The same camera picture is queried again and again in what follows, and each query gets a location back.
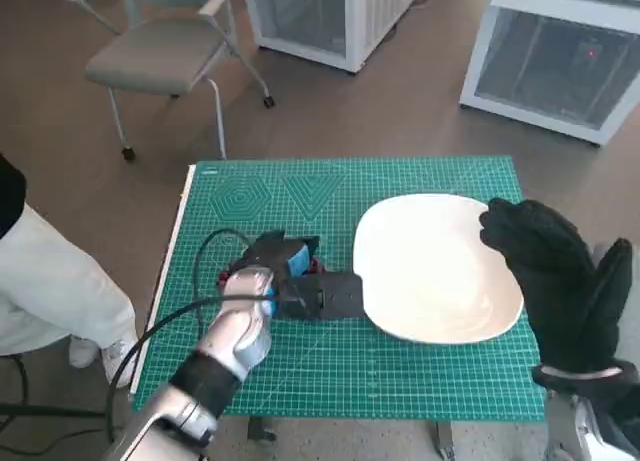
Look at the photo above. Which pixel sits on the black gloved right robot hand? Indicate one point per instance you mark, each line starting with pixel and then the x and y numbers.
pixel 560 281

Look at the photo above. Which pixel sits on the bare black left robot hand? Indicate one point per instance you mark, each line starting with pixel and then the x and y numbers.
pixel 272 253

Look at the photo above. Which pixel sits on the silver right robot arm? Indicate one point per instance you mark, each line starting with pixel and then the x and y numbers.
pixel 585 381

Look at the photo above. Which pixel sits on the white plate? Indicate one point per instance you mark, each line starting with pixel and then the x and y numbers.
pixel 435 271

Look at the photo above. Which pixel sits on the green cutting mat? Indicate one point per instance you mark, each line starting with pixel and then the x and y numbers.
pixel 350 381

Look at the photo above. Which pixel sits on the white glass-front freezer cabinet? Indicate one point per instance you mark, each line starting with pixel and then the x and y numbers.
pixel 370 11
pixel 550 66

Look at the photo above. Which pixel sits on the person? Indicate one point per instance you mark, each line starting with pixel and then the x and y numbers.
pixel 40 281

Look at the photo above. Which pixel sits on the black stand leg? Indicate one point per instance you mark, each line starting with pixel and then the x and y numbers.
pixel 50 411

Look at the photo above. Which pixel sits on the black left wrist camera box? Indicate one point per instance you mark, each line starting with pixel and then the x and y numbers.
pixel 335 296

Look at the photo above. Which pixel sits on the metal table bracket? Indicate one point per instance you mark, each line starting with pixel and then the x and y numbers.
pixel 445 441
pixel 260 431

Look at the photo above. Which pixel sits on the grey chair white frame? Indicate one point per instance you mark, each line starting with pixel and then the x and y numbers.
pixel 150 56

